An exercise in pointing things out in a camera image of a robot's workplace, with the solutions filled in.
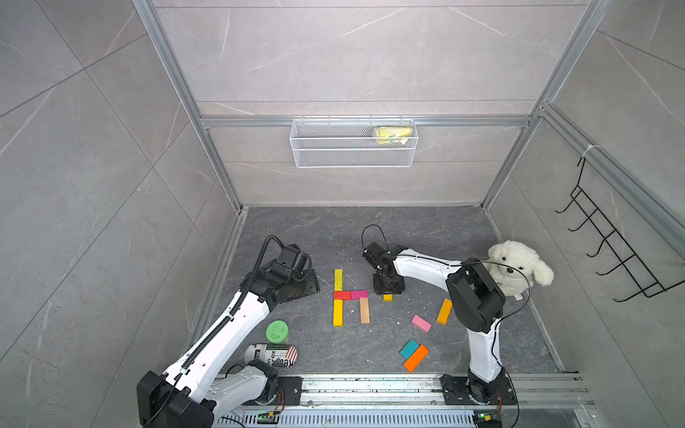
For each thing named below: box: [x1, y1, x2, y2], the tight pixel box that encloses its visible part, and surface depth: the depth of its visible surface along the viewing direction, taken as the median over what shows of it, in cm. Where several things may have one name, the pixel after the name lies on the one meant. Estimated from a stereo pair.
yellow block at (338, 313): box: [333, 299, 344, 328], surface depth 89 cm
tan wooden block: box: [359, 297, 371, 324], surface depth 90 cm
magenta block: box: [350, 289, 369, 300], surface depth 95 cm
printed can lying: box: [244, 343, 299, 369], surface depth 79 cm
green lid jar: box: [265, 319, 289, 345], surface depth 82 cm
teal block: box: [399, 338, 420, 360], surface depth 82 cm
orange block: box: [403, 344, 430, 374], surface depth 81 cm
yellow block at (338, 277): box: [333, 269, 344, 292], surface depth 97 cm
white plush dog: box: [483, 239, 555, 301], surface depth 82 cm
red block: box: [333, 290, 352, 300], surface depth 95 cm
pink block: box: [411, 313, 432, 333], surface depth 87 cm
